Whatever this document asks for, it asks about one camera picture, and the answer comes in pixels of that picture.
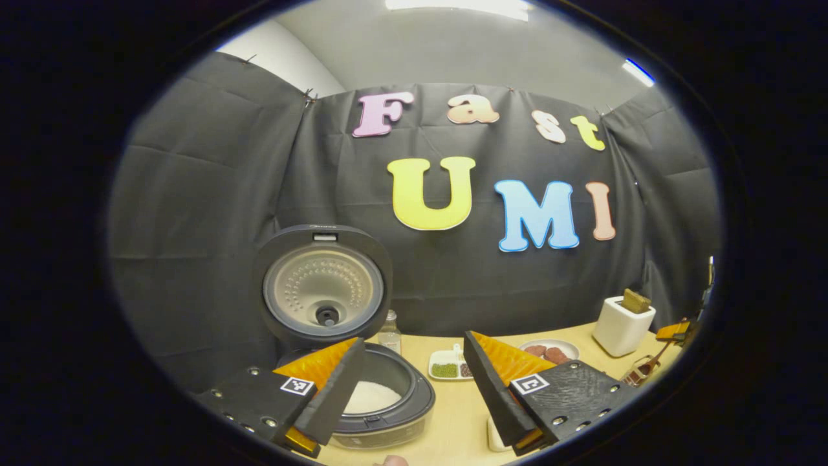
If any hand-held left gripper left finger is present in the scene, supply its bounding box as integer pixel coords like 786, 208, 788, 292
194, 337, 367, 459

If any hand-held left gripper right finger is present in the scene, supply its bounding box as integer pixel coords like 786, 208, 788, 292
463, 330, 641, 456

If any brown wooden spoon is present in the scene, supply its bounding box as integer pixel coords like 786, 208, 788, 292
631, 337, 677, 383

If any clear chopstick holder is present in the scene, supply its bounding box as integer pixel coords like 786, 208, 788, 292
621, 355, 662, 388

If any dark grey rice cooker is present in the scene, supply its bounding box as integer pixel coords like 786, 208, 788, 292
251, 223, 437, 450

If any brown bread slice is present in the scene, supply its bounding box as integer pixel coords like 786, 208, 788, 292
622, 288, 653, 315

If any white toaster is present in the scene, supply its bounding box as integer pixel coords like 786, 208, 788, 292
592, 295, 657, 358

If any white divided bean dish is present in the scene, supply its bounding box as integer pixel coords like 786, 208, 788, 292
428, 344, 474, 381

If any small glass bottle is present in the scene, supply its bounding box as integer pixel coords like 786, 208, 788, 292
377, 309, 402, 355

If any white round plate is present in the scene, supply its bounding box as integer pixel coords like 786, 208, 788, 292
517, 338, 581, 366

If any black backdrop cloth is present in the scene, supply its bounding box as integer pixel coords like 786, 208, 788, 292
107, 50, 722, 392

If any small ceiling light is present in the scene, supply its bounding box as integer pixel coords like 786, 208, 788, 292
622, 57, 655, 88

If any large ceiling light panel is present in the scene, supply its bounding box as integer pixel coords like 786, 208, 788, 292
385, 0, 531, 21

